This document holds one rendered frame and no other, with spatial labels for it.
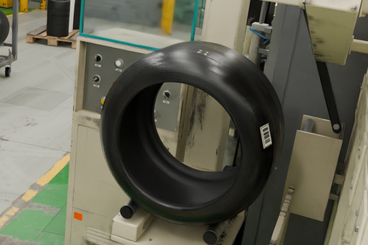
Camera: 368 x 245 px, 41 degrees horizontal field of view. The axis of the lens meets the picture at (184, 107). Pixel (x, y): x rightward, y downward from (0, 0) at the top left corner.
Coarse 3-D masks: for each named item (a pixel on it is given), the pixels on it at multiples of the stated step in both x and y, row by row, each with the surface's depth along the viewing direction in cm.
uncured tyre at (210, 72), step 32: (160, 64) 140; (192, 64) 137; (224, 64) 138; (128, 96) 145; (224, 96) 135; (256, 96) 137; (128, 128) 173; (256, 128) 135; (128, 160) 168; (160, 160) 177; (256, 160) 137; (128, 192) 154; (160, 192) 168; (192, 192) 173; (224, 192) 144; (256, 192) 143; (192, 224) 152
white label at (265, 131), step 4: (268, 124) 137; (260, 128) 134; (264, 128) 135; (268, 128) 137; (264, 132) 135; (268, 132) 137; (264, 136) 135; (268, 136) 137; (264, 140) 135; (268, 140) 137; (264, 144) 135; (268, 144) 137
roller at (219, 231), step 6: (222, 222) 156; (210, 228) 151; (216, 228) 152; (222, 228) 155; (204, 234) 150; (210, 234) 149; (216, 234) 149; (204, 240) 150; (210, 240) 149; (216, 240) 149
